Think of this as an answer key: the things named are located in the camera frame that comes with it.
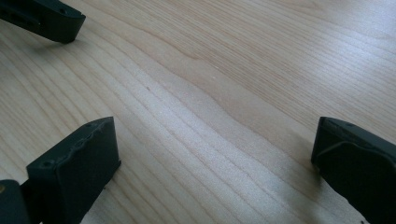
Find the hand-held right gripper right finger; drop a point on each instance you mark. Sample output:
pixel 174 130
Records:
pixel 358 168

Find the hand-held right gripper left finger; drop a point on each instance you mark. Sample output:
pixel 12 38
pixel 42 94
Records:
pixel 77 168

